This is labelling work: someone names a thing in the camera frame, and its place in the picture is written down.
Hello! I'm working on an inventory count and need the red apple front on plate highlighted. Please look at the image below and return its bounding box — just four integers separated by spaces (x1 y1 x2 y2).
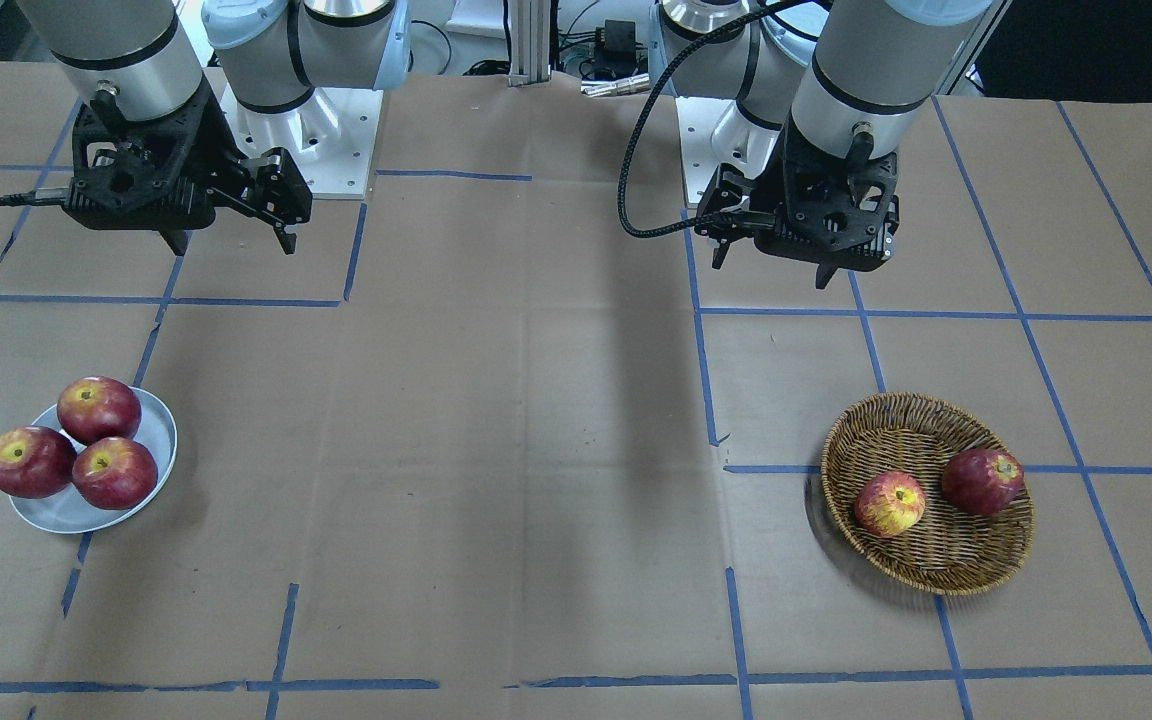
71 437 159 511

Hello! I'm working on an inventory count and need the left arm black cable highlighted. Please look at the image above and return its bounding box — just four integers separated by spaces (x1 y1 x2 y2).
617 0 835 240

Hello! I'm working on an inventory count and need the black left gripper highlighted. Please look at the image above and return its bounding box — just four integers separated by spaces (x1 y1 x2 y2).
694 120 899 290

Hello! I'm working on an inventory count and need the red apple back on plate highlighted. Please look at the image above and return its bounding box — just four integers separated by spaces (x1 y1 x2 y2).
56 376 142 445

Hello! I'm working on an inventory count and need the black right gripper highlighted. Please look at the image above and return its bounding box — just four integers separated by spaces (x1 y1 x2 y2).
61 79 314 258

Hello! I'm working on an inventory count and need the yellow red apple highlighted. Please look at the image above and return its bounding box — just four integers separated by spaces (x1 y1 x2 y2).
852 470 929 539

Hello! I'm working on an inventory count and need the dark red apple in basket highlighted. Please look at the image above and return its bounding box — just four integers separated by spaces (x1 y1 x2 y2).
940 448 1025 518

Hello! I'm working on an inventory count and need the white round plate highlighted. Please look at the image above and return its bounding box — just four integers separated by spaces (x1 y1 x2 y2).
9 387 179 535

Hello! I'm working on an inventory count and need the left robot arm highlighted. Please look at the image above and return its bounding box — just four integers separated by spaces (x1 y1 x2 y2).
645 1 990 290

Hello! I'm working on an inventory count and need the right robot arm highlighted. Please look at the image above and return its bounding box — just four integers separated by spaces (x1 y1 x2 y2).
20 1 410 256

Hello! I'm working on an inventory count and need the red apple on plate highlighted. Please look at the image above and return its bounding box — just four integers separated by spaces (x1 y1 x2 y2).
56 376 142 445
71 437 159 511
0 425 77 498

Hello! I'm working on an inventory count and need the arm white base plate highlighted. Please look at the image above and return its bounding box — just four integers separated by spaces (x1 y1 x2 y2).
675 97 780 210
221 88 387 200

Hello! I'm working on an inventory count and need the black power adapter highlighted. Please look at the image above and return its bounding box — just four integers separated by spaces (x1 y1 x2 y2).
598 18 637 67

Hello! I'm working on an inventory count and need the aluminium frame post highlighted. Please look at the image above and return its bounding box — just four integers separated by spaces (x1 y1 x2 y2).
503 1 558 88

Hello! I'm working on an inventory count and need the woven wicker basket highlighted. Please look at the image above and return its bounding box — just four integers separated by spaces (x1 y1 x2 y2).
819 392 1036 596

